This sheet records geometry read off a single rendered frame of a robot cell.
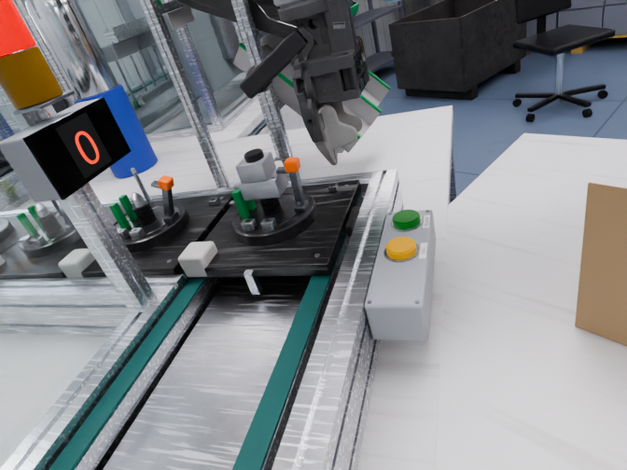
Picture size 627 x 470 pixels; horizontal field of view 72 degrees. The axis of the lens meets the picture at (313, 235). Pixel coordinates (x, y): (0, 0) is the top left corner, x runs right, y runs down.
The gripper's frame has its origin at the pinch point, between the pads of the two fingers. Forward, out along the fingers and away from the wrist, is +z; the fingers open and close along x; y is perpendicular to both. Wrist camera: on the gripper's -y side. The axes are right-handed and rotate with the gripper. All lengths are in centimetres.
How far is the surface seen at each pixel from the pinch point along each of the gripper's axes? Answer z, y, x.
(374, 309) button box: 11.8, 7.8, -19.0
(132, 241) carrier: 8.3, -36.4, -6.4
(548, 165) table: 21, 33, 31
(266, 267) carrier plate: 10.5, -8.9, -12.1
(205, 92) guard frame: 6, -70, 85
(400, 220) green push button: 10.1, 9.3, -2.7
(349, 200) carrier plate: 10.3, 0.0, 4.6
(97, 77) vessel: -10, -86, 56
